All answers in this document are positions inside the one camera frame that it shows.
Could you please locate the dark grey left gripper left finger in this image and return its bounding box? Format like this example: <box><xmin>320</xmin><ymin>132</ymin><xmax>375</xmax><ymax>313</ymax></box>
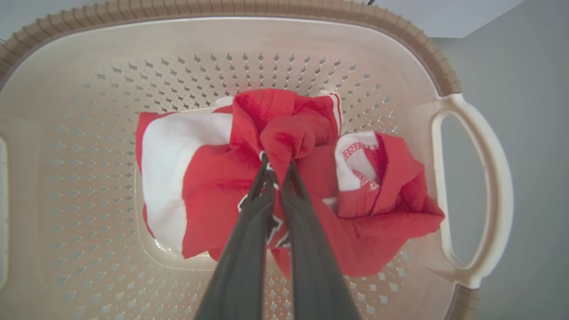
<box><xmin>194</xmin><ymin>153</ymin><xmax>276</xmax><ymax>320</ymax></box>

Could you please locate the beige plastic laundry basket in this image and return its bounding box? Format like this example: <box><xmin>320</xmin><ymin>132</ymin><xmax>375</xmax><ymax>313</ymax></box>
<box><xmin>0</xmin><ymin>0</ymin><xmax>515</xmax><ymax>320</ymax></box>

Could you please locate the red and white garment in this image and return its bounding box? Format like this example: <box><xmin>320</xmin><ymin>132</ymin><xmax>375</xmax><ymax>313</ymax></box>
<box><xmin>135</xmin><ymin>88</ymin><xmax>445</xmax><ymax>279</ymax></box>

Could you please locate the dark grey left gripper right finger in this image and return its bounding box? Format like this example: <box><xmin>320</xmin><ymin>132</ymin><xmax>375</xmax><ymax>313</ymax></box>
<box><xmin>280</xmin><ymin>161</ymin><xmax>361</xmax><ymax>320</ymax></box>

